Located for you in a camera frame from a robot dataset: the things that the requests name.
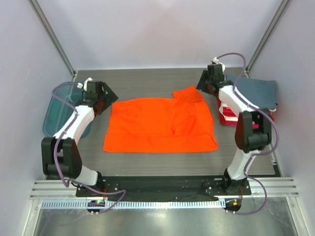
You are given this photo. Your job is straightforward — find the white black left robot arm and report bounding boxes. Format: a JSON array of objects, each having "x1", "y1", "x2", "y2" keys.
[{"x1": 41, "y1": 78, "x2": 118, "y2": 196}]

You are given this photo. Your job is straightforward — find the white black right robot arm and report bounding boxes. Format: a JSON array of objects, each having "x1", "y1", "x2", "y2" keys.
[{"x1": 196, "y1": 62, "x2": 272, "y2": 195}]

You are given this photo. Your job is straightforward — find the teal plastic bin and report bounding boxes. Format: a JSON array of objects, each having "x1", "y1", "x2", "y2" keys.
[{"x1": 42, "y1": 82, "x2": 95, "y2": 142}]

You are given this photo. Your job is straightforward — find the folded magenta t-shirt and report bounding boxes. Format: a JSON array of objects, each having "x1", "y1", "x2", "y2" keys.
[{"x1": 222, "y1": 107, "x2": 236, "y2": 117}]

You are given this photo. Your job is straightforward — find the folded blue-grey t-shirt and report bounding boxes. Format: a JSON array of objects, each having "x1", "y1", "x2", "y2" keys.
[{"x1": 236, "y1": 77, "x2": 278, "y2": 111}]

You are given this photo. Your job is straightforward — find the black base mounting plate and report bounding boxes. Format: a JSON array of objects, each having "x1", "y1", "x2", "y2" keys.
[{"x1": 75, "y1": 175, "x2": 252, "y2": 200}]

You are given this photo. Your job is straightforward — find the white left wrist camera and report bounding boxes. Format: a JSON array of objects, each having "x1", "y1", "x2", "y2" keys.
[{"x1": 76, "y1": 77, "x2": 94, "y2": 91}]

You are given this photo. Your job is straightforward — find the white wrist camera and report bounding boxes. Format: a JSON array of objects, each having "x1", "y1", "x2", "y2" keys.
[
  {"x1": 212, "y1": 57, "x2": 226, "y2": 72},
  {"x1": 76, "y1": 77, "x2": 94, "y2": 91}
]

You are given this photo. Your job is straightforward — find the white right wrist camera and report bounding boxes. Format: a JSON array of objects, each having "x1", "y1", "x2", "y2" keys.
[{"x1": 212, "y1": 57, "x2": 226, "y2": 72}]

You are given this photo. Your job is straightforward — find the left aluminium frame post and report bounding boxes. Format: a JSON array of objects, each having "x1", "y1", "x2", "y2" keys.
[{"x1": 29, "y1": 0, "x2": 77, "y2": 81}]

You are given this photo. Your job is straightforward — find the aluminium frame post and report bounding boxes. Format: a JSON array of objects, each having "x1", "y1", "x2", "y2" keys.
[
  {"x1": 245, "y1": 0, "x2": 291, "y2": 78},
  {"x1": 29, "y1": 0, "x2": 77, "y2": 81}
]

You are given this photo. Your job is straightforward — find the right aluminium frame post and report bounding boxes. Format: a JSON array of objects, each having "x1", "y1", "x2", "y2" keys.
[{"x1": 245, "y1": 0, "x2": 291, "y2": 78}]

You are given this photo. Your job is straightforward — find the slotted grey cable duct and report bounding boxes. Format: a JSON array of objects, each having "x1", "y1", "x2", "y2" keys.
[{"x1": 41, "y1": 199, "x2": 225, "y2": 210}]

